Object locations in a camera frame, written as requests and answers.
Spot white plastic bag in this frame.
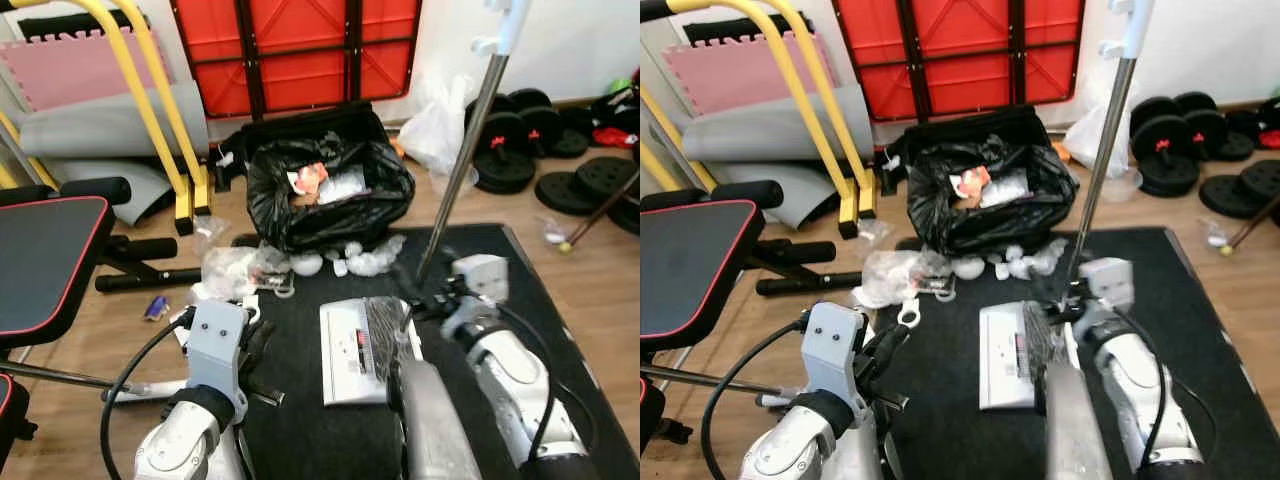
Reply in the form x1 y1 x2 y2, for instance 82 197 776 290
397 74 477 177
1061 60 1137 180

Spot plain black red-trimmed bench pad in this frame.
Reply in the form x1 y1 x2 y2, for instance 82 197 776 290
640 197 760 352
0 194 117 347

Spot pink foam puzzle mat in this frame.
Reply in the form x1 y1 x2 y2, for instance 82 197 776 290
0 28 167 114
660 32 837 117

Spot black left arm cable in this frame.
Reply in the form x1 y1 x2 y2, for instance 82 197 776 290
98 309 197 480
698 318 812 480

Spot orange white wrapper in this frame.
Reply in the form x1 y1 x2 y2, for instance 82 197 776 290
949 165 993 203
287 160 332 198

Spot grey rolled mat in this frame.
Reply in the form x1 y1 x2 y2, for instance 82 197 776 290
678 85 877 232
18 82 212 228

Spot white crumpled tissue pile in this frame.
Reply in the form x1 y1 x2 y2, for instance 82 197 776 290
995 239 1067 282
329 234 407 279

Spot clear crumpled plastic bag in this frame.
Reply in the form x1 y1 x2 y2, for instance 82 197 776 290
199 244 292 302
854 249 947 310

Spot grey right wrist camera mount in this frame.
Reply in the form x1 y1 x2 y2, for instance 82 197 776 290
449 254 512 307
1079 257 1137 312

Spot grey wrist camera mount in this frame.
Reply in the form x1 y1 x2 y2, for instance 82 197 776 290
449 254 512 307
184 299 252 417
799 301 870 422
1079 257 1137 312

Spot black foam mat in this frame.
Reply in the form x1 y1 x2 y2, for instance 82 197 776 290
18 10 153 43
690 12 823 46

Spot white flat box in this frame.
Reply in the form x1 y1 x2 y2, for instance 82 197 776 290
319 296 424 407
977 299 1082 412

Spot black trash bag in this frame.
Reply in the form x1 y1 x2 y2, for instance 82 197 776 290
244 137 417 254
907 139 1078 257

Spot wooden stick yellow tip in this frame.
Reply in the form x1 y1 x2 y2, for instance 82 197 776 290
559 170 641 254
1219 194 1280 257

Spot black dumbbell red logo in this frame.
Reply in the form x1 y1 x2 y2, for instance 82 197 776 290
1130 91 1257 162
471 110 537 195
509 87 592 160
1134 114 1202 199

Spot black weight plate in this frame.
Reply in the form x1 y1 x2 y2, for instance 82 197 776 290
1197 174 1267 220
1239 159 1280 202
574 154 641 200
534 171 602 217

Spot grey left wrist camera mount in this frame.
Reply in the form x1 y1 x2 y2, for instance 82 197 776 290
184 299 252 417
799 301 870 422

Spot yellow tubular metal frame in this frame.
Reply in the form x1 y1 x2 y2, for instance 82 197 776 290
640 0 880 240
0 0 214 237

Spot red folded table black frame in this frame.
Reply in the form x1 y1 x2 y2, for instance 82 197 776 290
831 0 1087 124
167 0 424 122

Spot weight bench metal frame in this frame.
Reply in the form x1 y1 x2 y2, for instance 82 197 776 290
640 179 863 447
0 177 207 403

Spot black floor mat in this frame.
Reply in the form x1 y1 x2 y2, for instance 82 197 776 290
879 227 1280 480
234 221 641 480

